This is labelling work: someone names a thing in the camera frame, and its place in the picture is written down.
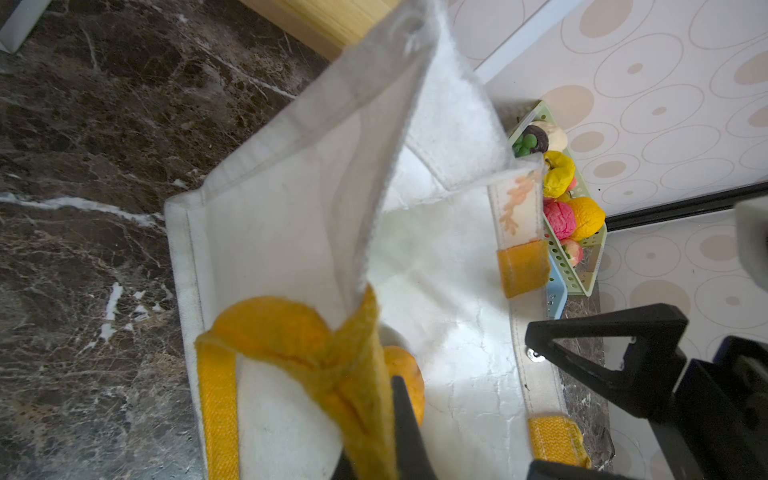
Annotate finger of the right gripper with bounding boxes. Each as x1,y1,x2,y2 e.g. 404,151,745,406
525,303,689,419

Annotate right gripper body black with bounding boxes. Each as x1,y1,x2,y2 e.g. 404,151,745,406
650,336,767,479

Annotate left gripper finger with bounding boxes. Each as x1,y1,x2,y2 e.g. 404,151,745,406
331,376,439,480

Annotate orange fruit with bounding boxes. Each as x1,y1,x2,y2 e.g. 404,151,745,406
383,346,426,426

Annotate white grocery bag yellow handles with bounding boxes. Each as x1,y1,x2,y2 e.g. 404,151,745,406
164,1,587,479

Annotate blue plastic vegetable basket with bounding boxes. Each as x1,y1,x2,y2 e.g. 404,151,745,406
545,257,568,320

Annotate green plastic fruit basket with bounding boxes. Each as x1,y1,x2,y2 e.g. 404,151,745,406
509,101,607,297

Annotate yellow lemon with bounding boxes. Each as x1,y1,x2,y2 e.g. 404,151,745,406
567,197,606,241

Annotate yellow bell pepper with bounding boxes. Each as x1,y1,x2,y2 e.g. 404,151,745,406
542,151,576,198

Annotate white wire wooden shelf rack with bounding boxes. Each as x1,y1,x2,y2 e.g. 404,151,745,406
1,1,581,83

